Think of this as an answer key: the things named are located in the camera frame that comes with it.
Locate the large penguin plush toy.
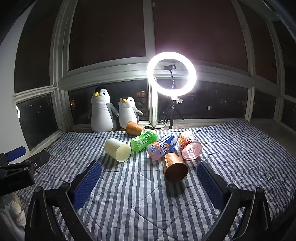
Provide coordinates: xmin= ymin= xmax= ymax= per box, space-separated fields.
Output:
xmin=89 ymin=86 xmax=119 ymax=133

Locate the black cable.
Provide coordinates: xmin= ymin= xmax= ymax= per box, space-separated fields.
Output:
xmin=154 ymin=111 xmax=172 ymax=129

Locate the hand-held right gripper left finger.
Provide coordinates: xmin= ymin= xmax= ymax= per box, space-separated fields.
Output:
xmin=24 ymin=160 xmax=102 ymax=241

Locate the orange and blue printed cup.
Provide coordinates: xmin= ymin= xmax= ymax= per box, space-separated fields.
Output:
xmin=147 ymin=134 xmax=178 ymax=160

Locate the black phone holder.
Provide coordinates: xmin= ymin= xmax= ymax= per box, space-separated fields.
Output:
xmin=163 ymin=64 xmax=176 ymax=90

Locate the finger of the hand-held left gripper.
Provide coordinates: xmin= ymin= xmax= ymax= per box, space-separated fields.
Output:
xmin=0 ymin=146 xmax=26 ymax=168
xmin=14 ymin=150 xmax=50 ymax=177

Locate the white ring light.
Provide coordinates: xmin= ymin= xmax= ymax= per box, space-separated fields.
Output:
xmin=146 ymin=51 xmax=198 ymax=97

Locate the clear pink cup red label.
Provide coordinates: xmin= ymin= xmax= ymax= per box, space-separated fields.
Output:
xmin=177 ymin=131 xmax=202 ymax=161

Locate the black tripod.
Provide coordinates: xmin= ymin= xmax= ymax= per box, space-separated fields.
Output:
xmin=158 ymin=97 xmax=185 ymax=130

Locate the large copper cup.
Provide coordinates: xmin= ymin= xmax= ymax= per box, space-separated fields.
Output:
xmin=163 ymin=152 xmax=189 ymax=183

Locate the blue white striped blanket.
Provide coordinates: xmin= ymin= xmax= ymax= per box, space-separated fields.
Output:
xmin=14 ymin=119 xmax=296 ymax=241

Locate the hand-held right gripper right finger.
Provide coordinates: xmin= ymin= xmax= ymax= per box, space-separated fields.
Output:
xmin=196 ymin=161 xmax=273 ymax=241

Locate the green plastic bottle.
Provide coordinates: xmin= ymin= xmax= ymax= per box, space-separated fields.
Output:
xmin=130 ymin=130 xmax=159 ymax=153

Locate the white plastic cup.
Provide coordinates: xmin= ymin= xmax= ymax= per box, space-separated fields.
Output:
xmin=104 ymin=138 xmax=132 ymax=163

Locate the white window frame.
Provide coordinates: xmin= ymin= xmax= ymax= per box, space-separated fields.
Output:
xmin=11 ymin=0 xmax=296 ymax=139

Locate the brown paper cup back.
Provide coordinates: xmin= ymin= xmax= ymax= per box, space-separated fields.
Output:
xmin=126 ymin=121 xmax=146 ymax=136

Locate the small penguin plush toy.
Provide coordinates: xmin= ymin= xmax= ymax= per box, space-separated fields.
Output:
xmin=118 ymin=96 xmax=143 ymax=130

